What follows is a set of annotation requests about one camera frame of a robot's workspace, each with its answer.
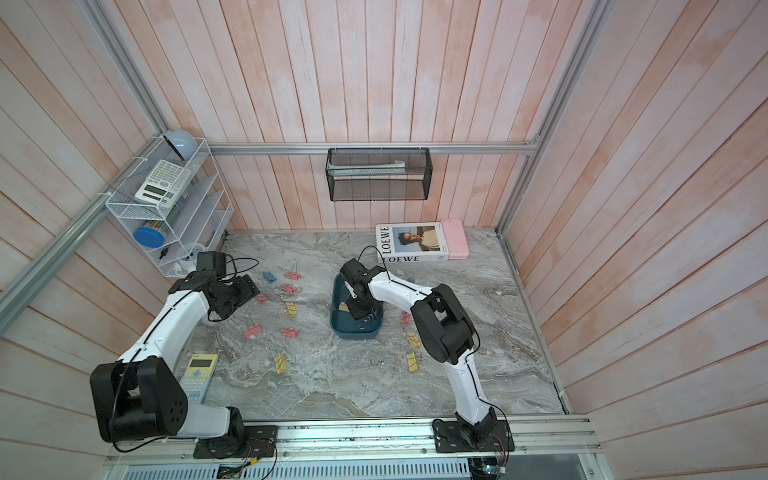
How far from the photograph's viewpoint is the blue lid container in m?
0.77

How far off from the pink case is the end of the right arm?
0.41 metres

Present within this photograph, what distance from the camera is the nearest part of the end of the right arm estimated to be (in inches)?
28.6

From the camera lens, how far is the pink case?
113cm

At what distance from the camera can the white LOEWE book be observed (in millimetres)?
1104

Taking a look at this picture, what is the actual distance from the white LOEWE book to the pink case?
2 cm
